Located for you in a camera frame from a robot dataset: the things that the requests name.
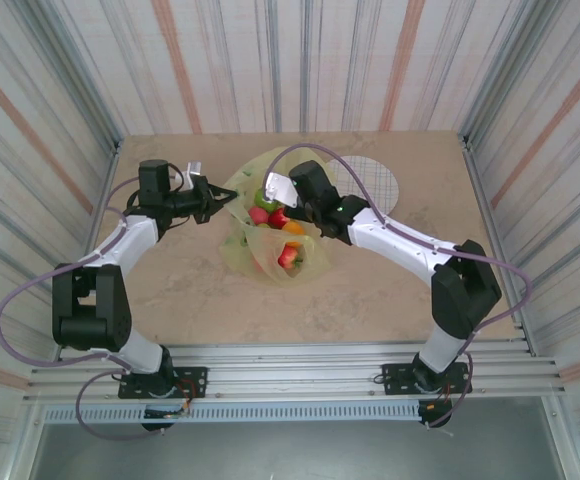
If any green apple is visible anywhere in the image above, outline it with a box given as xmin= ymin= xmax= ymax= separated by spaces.
xmin=253 ymin=188 xmax=279 ymax=212

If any red strawberry with green leaves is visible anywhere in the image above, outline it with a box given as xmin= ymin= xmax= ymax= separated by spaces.
xmin=277 ymin=245 xmax=304 ymax=271

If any yellow avocado print plastic bag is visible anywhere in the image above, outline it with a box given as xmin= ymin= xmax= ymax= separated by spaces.
xmin=218 ymin=152 xmax=330 ymax=288

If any white checked round plate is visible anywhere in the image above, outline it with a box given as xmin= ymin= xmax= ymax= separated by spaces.
xmin=325 ymin=154 xmax=402 ymax=215

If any grey metal panel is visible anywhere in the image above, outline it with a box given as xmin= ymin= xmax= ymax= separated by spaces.
xmin=29 ymin=422 xmax=556 ymax=480

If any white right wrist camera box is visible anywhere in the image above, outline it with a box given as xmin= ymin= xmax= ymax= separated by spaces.
xmin=261 ymin=170 xmax=302 ymax=210

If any aluminium rail frame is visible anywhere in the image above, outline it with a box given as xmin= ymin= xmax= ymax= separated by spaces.
xmin=22 ymin=342 xmax=569 ymax=404

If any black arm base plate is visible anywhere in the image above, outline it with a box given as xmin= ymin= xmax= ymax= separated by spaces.
xmin=118 ymin=366 xmax=209 ymax=400
xmin=380 ymin=362 xmax=473 ymax=396

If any slotted grey cable duct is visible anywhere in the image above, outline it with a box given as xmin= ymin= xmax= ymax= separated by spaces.
xmin=43 ymin=402 xmax=421 ymax=424

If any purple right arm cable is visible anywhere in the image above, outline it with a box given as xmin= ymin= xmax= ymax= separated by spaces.
xmin=259 ymin=143 xmax=534 ymax=431

